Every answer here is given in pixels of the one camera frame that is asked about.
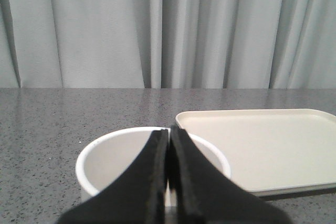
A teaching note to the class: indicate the white smiley mug black handle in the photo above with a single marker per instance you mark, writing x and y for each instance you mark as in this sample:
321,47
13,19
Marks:
102,161

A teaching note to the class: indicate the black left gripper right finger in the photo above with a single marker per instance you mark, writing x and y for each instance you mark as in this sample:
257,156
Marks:
205,195

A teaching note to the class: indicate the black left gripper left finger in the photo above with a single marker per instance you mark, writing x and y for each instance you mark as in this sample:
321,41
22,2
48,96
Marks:
136,196

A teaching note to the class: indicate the cream rectangular plastic tray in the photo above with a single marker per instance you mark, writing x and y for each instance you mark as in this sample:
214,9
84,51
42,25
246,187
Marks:
270,152

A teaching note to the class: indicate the light grey curtain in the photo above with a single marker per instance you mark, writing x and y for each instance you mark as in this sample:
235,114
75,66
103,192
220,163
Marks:
238,44

